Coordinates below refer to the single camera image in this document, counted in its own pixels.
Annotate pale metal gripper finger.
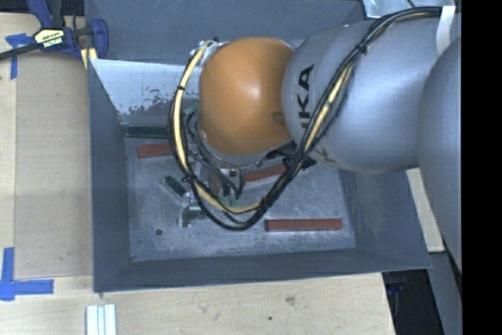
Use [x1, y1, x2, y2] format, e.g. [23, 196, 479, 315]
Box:
[180, 192, 202, 209]
[177, 206, 205, 228]

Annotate short dark green flat block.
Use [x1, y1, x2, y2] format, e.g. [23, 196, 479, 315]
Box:
[163, 175, 187, 198]

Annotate red-brown flat block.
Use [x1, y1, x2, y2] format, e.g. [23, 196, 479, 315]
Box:
[264, 218, 344, 233]
[136, 142, 174, 159]
[243, 165, 288, 183]

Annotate grey metal bin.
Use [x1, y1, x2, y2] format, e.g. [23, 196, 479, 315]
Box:
[82, 0, 433, 293]

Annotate long dark green flat block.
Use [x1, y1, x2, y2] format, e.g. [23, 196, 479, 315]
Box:
[124, 125, 170, 139]

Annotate pale wood board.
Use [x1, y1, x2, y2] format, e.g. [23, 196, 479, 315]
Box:
[13, 49, 96, 280]

